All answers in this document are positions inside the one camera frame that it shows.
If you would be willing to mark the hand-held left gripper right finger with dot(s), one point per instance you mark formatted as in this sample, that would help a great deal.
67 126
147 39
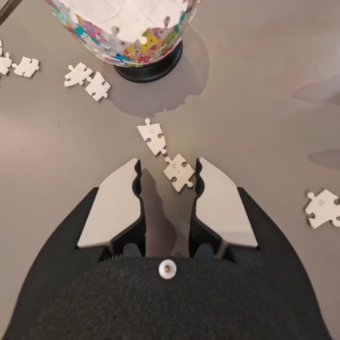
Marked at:
223 212

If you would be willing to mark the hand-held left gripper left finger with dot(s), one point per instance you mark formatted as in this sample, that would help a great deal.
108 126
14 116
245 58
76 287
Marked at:
111 212

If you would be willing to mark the colourful puzzle ball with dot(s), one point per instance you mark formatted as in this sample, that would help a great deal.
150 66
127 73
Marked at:
119 16

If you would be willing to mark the black ball stand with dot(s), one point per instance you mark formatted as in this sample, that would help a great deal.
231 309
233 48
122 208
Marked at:
148 71

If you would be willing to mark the strip of joined puzzle pieces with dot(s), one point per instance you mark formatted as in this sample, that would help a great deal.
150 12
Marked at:
4 63

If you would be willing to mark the black table edge strip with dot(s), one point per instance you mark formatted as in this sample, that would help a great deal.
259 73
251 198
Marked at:
8 10

